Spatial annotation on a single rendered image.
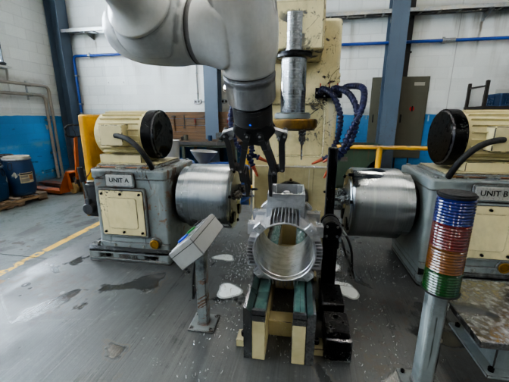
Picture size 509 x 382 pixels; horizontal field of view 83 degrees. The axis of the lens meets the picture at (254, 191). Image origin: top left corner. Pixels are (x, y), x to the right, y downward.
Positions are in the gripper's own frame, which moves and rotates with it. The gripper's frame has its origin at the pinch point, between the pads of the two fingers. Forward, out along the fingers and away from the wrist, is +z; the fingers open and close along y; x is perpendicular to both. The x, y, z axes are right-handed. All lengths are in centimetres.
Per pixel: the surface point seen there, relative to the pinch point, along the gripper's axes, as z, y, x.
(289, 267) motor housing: 25.0, -7.6, 7.0
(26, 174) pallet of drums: 223, 411, -239
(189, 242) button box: 5.4, 13.9, 14.3
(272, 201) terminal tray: 10.3, -2.4, -3.9
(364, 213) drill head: 27.9, -30.8, -16.9
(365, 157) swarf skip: 266, -118, -355
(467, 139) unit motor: 10, -60, -33
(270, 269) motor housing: 22.8, -2.5, 9.1
